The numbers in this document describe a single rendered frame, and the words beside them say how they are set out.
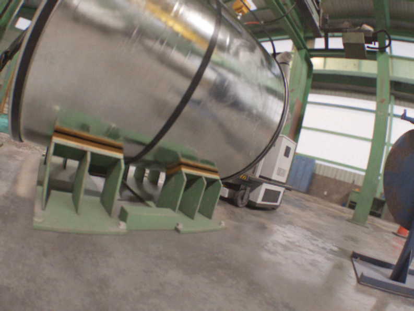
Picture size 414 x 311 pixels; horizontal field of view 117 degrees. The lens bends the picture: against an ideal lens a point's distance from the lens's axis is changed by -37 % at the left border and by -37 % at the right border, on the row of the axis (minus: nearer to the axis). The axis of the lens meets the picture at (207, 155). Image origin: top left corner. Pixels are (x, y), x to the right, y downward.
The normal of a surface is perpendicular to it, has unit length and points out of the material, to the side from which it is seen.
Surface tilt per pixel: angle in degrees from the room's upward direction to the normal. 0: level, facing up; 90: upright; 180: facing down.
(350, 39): 91
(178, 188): 90
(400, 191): 90
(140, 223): 90
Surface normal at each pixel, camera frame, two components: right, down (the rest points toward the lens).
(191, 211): -0.67, -0.21
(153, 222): 0.68, 0.22
